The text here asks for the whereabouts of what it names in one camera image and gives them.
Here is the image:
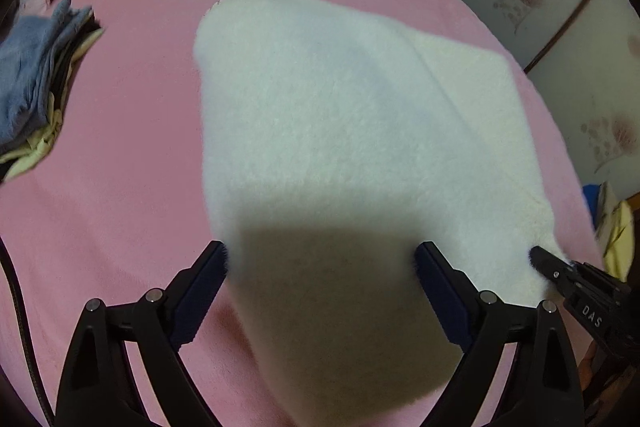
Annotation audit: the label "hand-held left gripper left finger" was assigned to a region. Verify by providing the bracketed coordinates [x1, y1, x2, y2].
[55, 240, 229, 427]

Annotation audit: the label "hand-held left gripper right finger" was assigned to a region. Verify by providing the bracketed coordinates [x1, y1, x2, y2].
[416, 241, 587, 427]

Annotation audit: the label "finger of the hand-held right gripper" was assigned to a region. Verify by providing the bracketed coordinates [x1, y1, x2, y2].
[529, 245, 577, 291]

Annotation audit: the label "white fluffy sweater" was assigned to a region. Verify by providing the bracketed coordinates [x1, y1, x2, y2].
[192, 0, 571, 427]

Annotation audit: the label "pile of folded clothes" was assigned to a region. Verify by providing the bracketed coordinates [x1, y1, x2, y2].
[0, 29, 103, 182]

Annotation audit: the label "pale yellow cloth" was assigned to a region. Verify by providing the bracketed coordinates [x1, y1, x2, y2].
[594, 181, 638, 283]

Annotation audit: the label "pink bed sheet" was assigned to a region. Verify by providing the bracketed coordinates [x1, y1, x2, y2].
[0, 0, 603, 427]

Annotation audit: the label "folded blue jeans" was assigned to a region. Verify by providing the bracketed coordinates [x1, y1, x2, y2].
[0, 0, 96, 148]

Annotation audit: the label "black cable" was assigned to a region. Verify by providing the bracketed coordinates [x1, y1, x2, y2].
[0, 237, 57, 427]

